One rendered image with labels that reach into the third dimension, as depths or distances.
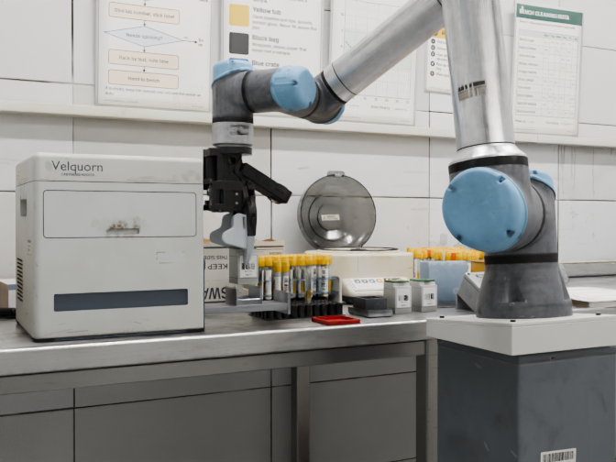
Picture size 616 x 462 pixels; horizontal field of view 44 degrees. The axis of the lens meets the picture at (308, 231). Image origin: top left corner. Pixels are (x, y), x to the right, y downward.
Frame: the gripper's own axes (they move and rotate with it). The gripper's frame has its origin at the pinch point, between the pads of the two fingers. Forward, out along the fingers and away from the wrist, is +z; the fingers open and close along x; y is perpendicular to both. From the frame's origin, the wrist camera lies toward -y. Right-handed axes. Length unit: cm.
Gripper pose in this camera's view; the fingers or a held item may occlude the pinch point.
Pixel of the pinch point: (243, 258)
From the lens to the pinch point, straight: 141.1
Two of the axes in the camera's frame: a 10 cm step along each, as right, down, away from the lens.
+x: 4.5, 0.2, -8.9
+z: 0.0, 10.0, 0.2
